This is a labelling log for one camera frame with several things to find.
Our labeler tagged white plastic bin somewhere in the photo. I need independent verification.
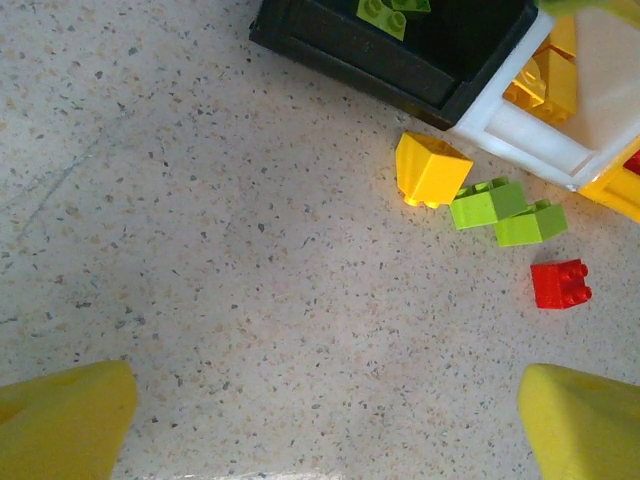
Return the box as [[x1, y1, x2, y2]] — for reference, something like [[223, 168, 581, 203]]
[[447, 4, 640, 194]]

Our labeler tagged yellow plastic bin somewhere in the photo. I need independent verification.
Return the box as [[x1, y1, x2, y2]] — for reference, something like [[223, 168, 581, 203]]
[[577, 137, 640, 224]]

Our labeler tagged black plastic bin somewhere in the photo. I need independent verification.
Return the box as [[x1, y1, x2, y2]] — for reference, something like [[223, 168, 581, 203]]
[[248, 0, 541, 132]]

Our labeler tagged yellow lego brick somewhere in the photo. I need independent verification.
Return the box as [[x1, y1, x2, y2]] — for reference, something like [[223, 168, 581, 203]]
[[532, 47, 580, 125], [502, 49, 551, 109], [394, 131, 475, 209]]

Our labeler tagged green lego brick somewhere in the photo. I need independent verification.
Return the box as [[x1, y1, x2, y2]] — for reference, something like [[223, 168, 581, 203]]
[[448, 175, 530, 231], [493, 198, 569, 249], [355, 0, 409, 42], [389, 0, 432, 21]]

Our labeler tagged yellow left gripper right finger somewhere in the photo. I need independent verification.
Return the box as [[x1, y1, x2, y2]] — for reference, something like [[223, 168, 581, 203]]
[[517, 363, 640, 480]]

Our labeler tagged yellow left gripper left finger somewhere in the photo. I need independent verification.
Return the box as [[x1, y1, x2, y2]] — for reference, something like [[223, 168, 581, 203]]
[[0, 359, 139, 480]]

